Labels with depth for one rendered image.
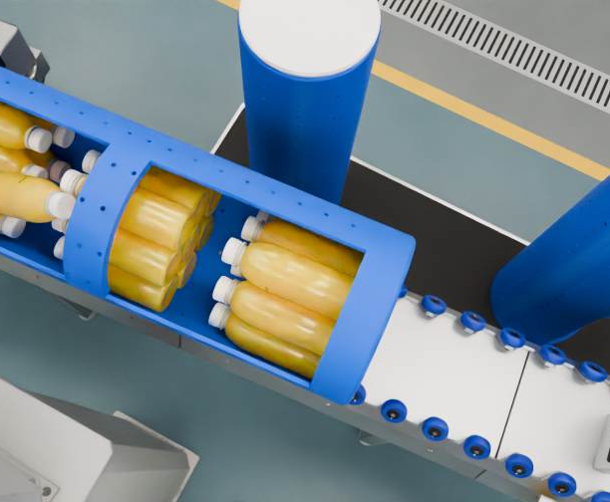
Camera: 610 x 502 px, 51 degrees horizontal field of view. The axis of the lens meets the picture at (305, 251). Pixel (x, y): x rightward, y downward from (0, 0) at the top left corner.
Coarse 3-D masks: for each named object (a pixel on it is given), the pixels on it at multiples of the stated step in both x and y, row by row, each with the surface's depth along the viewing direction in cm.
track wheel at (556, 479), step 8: (560, 472) 106; (552, 480) 106; (560, 480) 105; (568, 480) 105; (552, 488) 107; (560, 488) 106; (568, 488) 106; (576, 488) 106; (560, 496) 107; (568, 496) 106
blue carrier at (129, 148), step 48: (0, 96) 96; (48, 96) 99; (96, 144) 116; (144, 144) 95; (96, 192) 91; (240, 192) 93; (288, 192) 96; (0, 240) 110; (48, 240) 114; (96, 240) 91; (240, 240) 116; (336, 240) 91; (384, 240) 93; (96, 288) 96; (192, 288) 114; (384, 288) 88; (192, 336) 97; (336, 336) 88; (336, 384) 91
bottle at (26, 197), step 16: (0, 176) 101; (16, 176) 99; (32, 176) 99; (0, 192) 98; (16, 192) 96; (32, 192) 96; (48, 192) 96; (0, 208) 100; (16, 208) 97; (32, 208) 96; (48, 208) 95
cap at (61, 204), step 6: (60, 192) 95; (54, 198) 94; (60, 198) 94; (66, 198) 95; (72, 198) 96; (48, 204) 95; (54, 204) 94; (60, 204) 95; (66, 204) 95; (72, 204) 96; (54, 210) 94; (60, 210) 95; (66, 210) 96; (60, 216) 95; (66, 216) 96
